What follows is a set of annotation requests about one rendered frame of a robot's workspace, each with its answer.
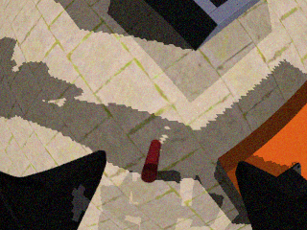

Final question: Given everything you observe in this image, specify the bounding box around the red peg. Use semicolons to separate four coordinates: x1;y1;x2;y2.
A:
141;139;161;183

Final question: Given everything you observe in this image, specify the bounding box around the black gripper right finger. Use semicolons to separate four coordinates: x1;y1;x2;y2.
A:
235;161;307;230

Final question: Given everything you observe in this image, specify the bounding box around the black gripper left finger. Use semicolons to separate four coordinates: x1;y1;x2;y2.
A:
0;149;107;230

